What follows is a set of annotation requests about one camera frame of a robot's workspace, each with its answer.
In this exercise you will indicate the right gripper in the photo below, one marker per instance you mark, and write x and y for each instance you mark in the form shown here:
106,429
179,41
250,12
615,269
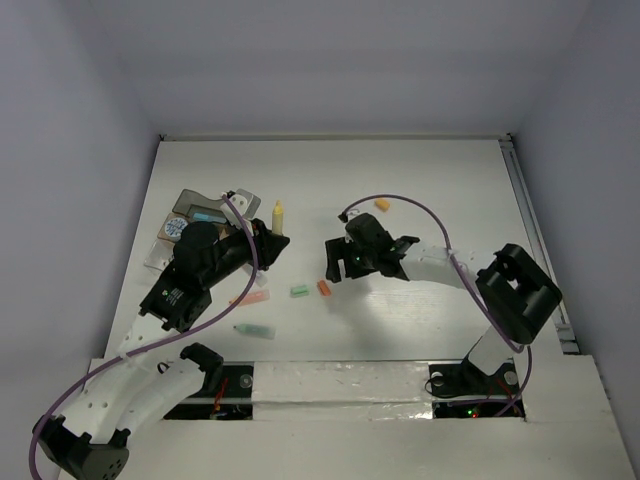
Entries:
339,248

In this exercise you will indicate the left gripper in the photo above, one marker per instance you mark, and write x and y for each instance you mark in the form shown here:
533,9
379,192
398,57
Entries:
268,244

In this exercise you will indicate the yellow pencil-shaped highlighter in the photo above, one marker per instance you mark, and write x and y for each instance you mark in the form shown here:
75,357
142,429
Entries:
277,222

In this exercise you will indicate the green cap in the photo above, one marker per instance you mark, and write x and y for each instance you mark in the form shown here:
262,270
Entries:
299,291

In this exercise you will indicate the orange cap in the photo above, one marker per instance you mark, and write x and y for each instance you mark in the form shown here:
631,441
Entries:
323,288

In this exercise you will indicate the blue pencil-shaped highlighter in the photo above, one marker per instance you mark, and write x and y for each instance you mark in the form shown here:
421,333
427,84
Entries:
204,217

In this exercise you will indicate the green pencil-shaped highlighter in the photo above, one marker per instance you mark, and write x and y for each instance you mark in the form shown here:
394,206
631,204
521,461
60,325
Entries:
256,331

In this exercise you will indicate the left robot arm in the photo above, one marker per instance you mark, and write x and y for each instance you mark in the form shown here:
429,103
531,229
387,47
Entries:
88,430

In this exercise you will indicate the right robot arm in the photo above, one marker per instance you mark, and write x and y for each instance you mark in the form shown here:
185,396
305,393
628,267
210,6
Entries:
509,287

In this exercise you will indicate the orange-yellow cap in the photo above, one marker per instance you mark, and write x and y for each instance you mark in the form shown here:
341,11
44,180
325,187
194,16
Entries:
382,204

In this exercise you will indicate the orange pencil-shaped highlighter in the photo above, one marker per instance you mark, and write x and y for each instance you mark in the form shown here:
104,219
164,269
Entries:
252,298

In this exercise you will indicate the grey smoked plastic bin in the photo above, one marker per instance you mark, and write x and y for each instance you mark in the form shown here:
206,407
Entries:
190,202

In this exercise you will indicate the clear plastic bin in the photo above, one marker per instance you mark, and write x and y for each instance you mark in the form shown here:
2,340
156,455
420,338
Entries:
159,256

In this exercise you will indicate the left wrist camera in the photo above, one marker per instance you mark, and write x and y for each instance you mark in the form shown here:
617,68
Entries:
245,202

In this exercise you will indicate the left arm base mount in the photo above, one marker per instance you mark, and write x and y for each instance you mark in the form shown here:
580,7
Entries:
232,398

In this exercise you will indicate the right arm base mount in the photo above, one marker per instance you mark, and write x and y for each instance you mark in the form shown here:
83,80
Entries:
460,391

